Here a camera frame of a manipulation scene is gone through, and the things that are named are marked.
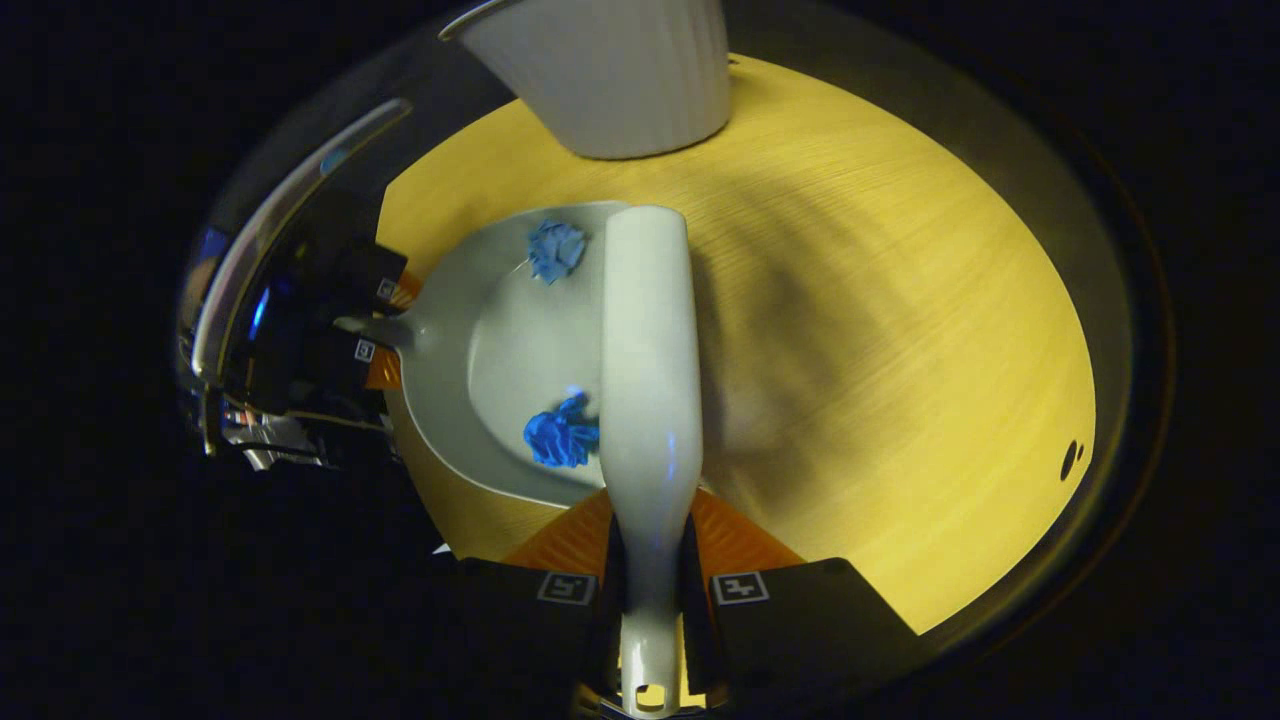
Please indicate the white ribbed garbage bin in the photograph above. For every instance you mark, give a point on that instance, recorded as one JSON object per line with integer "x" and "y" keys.
{"x": 620, "y": 80}

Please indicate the light blue paper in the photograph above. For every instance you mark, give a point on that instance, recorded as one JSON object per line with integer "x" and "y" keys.
{"x": 556, "y": 250}

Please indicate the small grey broom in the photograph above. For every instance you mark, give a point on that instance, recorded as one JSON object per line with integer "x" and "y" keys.
{"x": 650, "y": 350}

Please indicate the grey plastic dustpan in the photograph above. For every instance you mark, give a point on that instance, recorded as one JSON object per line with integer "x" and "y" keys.
{"x": 500, "y": 350}

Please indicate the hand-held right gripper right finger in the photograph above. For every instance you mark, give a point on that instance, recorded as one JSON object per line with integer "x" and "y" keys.
{"x": 697, "y": 630}

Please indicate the wooden desktop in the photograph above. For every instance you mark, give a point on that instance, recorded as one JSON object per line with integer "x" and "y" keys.
{"x": 880, "y": 350}

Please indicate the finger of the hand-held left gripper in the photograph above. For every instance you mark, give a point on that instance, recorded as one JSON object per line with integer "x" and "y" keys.
{"x": 375, "y": 275}
{"x": 345, "y": 360}

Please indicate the deep blue paper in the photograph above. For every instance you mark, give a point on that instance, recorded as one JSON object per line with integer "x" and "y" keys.
{"x": 558, "y": 435}

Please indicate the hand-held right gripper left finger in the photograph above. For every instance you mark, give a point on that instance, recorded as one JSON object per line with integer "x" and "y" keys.
{"x": 610, "y": 625}

